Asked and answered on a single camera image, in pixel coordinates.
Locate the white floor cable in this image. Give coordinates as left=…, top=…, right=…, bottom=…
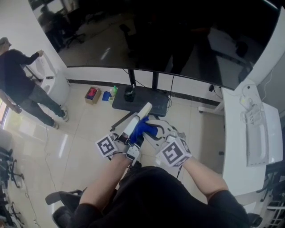
left=23, top=124, right=57, bottom=228

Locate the person's left forearm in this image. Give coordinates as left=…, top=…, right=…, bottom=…
left=79, top=153, right=134, bottom=209

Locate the black office chair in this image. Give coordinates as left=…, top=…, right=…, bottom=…
left=45, top=189, right=84, bottom=228

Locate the white power strip with cables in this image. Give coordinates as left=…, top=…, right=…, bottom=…
left=239, top=83, right=265, bottom=125

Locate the white rounded appliance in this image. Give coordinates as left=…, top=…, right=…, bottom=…
left=33, top=51, right=71, bottom=106

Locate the black television stand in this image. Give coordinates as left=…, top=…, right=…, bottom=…
left=110, top=69, right=170, bottom=132

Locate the cardboard box with red contents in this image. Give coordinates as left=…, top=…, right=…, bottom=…
left=84, top=86, right=102, bottom=105

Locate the black swivel chair base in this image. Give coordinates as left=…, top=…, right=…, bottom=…
left=0, top=147, right=24, bottom=189

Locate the large black television screen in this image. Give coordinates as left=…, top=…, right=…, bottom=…
left=28, top=0, right=280, bottom=91

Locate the black chair with armrest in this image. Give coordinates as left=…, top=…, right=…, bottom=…
left=247, top=162, right=285, bottom=228

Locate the person's black shirt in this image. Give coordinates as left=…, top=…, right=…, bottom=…
left=73, top=160, right=250, bottom=228

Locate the white keyboard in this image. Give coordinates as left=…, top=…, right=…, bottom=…
left=244, top=111, right=269, bottom=167

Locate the green bottle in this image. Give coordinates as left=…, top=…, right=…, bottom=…
left=109, top=85, right=118, bottom=104

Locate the black cup holder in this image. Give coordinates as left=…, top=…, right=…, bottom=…
left=124, top=86, right=136, bottom=102

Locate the blue cloth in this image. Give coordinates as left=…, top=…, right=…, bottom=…
left=130, top=116, right=159, bottom=145

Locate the white desk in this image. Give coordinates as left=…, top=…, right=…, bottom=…
left=219, top=84, right=283, bottom=214

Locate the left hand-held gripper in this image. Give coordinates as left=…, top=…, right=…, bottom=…
left=95, top=132, right=145, bottom=167

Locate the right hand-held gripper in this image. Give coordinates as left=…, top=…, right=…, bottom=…
left=143, top=119, right=192, bottom=167

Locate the person's right forearm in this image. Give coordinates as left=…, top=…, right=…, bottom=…
left=183, top=157, right=230, bottom=204

